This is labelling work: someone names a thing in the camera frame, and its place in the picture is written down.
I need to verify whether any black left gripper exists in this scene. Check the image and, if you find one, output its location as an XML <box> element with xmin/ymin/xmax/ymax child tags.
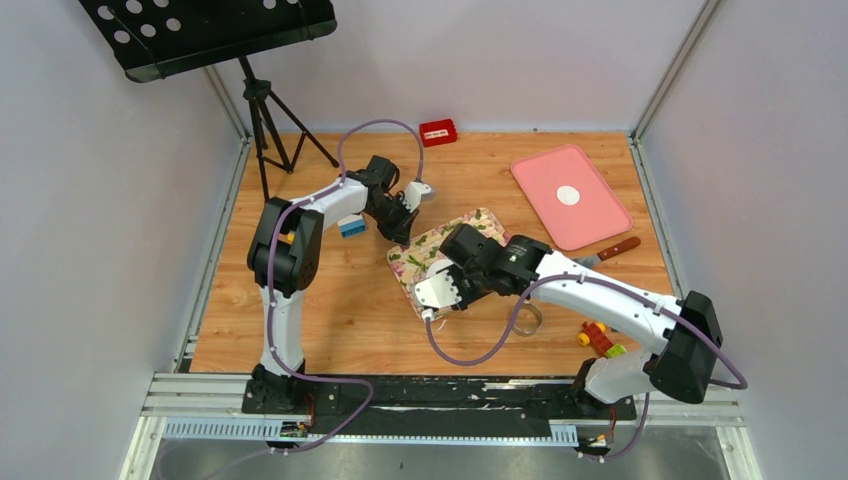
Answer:
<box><xmin>368</xmin><ymin>197</ymin><xmax>422</xmax><ymax>250</ymax></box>

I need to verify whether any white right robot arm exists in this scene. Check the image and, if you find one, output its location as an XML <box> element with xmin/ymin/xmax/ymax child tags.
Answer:
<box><xmin>413</xmin><ymin>224</ymin><xmax>722</xmax><ymax>418</ymax></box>

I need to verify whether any flat white dough wrapper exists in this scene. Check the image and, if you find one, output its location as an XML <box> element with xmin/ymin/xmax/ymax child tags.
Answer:
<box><xmin>556</xmin><ymin>185</ymin><xmax>581</xmax><ymax>206</ymax></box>

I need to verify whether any metal scraper wooden handle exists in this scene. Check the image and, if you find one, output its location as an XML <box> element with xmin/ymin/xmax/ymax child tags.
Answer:
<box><xmin>573</xmin><ymin>236</ymin><xmax>641</xmax><ymax>269</ymax></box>

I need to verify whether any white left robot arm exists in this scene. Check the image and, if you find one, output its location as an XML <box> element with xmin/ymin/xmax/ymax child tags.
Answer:
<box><xmin>247</xmin><ymin>156</ymin><xmax>434</xmax><ymax>413</ymax></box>

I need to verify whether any white and blue toy block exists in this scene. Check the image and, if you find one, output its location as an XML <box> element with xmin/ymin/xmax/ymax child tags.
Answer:
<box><xmin>337</xmin><ymin>214</ymin><xmax>367</xmax><ymax>238</ymax></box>

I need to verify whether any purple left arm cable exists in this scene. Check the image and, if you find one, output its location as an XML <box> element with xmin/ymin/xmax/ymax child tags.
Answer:
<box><xmin>153</xmin><ymin>118</ymin><xmax>425</xmax><ymax>480</ymax></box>

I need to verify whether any floral yellow tray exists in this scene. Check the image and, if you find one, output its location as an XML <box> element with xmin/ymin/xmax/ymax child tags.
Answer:
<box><xmin>387</xmin><ymin>207</ymin><xmax>510</xmax><ymax>320</ymax></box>

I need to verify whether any red yellow toy block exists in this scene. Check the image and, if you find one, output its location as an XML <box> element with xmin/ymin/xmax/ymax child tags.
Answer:
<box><xmin>576</xmin><ymin>322</ymin><xmax>614</xmax><ymax>357</ymax></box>

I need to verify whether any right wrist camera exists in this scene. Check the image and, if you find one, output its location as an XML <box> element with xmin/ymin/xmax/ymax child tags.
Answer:
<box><xmin>412</xmin><ymin>269</ymin><xmax>462</xmax><ymax>310</ymax></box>

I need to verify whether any white dough ball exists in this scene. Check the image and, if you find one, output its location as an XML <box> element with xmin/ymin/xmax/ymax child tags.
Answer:
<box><xmin>425</xmin><ymin>259</ymin><xmax>453</xmax><ymax>278</ymax></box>

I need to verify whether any pink tray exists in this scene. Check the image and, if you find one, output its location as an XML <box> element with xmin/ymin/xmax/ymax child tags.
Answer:
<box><xmin>510</xmin><ymin>145</ymin><xmax>633</xmax><ymax>251</ymax></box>

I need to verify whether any black music stand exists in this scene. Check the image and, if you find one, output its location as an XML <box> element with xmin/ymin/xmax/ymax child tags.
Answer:
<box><xmin>81</xmin><ymin>1</ymin><xmax>339</xmax><ymax>180</ymax></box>

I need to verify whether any small green toy block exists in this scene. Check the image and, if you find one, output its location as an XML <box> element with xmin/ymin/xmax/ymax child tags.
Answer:
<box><xmin>604</xmin><ymin>344</ymin><xmax>627</xmax><ymax>358</ymax></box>

